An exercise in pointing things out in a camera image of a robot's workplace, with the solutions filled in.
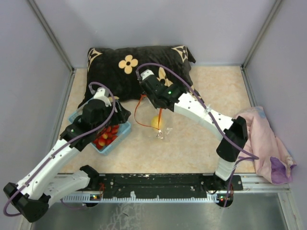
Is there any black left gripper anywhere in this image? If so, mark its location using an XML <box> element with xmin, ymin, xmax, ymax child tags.
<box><xmin>93</xmin><ymin>98</ymin><xmax>130</xmax><ymax>134</ymax></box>

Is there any yellow apple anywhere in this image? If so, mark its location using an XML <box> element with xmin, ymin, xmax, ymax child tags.
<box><xmin>151</xmin><ymin>115</ymin><xmax>164</xmax><ymax>129</ymax></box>

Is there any clear zip top bag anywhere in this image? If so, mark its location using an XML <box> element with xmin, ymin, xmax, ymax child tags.
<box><xmin>134</xmin><ymin>94</ymin><xmax>173</xmax><ymax>141</ymax></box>

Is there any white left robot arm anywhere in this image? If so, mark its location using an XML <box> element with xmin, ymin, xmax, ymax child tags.
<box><xmin>3</xmin><ymin>99</ymin><xmax>131</xmax><ymax>223</ymax></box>

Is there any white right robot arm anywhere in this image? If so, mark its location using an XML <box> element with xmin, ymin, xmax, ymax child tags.
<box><xmin>140</xmin><ymin>74</ymin><xmax>248</xmax><ymax>190</ymax></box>

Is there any light blue plastic basket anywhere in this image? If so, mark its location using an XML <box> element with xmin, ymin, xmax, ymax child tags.
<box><xmin>68</xmin><ymin>106</ymin><xmax>131</xmax><ymax>156</ymax></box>

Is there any red strawberry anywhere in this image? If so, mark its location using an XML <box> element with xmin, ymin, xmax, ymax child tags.
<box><xmin>110</xmin><ymin>126</ymin><xmax>119</xmax><ymax>135</ymax></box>
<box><xmin>101</xmin><ymin>129</ymin><xmax>113</xmax><ymax>139</ymax></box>
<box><xmin>98</xmin><ymin>138</ymin><xmax>108</xmax><ymax>147</ymax></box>

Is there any black floral pillow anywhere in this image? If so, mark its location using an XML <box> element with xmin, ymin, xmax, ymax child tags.
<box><xmin>87</xmin><ymin>45</ymin><xmax>196</xmax><ymax>102</ymax></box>

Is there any pink cloth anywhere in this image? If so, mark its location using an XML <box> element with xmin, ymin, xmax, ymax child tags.
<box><xmin>236</xmin><ymin>106</ymin><xmax>296</xmax><ymax>184</ymax></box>

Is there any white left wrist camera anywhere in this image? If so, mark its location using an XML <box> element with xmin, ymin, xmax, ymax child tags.
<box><xmin>93</xmin><ymin>87</ymin><xmax>111</xmax><ymax>107</ymax></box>

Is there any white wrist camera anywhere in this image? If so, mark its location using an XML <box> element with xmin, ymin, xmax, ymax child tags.
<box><xmin>141</xmin><ymin>69</ymin><xmax>154</xmax><ymax>81</ymax></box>
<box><xmin>93</xmin><ymin>87</ymin><xmax>111</xmax><ymax>107</ymax></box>

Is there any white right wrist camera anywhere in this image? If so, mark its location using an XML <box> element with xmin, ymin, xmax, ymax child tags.
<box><xmin>141</xmin><ymin>69</ymin><xmax>154</xmax><ymax>81</ymax></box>

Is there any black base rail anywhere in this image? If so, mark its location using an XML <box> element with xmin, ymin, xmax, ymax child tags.
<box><xmin>71</xmin><ymin>172</ymin><xmax>243</xmax><ymax>199</ymax></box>

